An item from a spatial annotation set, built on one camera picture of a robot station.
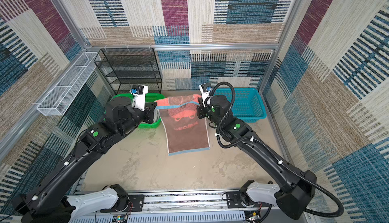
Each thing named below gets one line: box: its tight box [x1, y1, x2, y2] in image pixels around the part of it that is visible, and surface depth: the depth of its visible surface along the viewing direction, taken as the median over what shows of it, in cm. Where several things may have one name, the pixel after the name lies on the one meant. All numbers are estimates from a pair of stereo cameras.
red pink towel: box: [153, 94, 210, 157], surface depth 85 cm
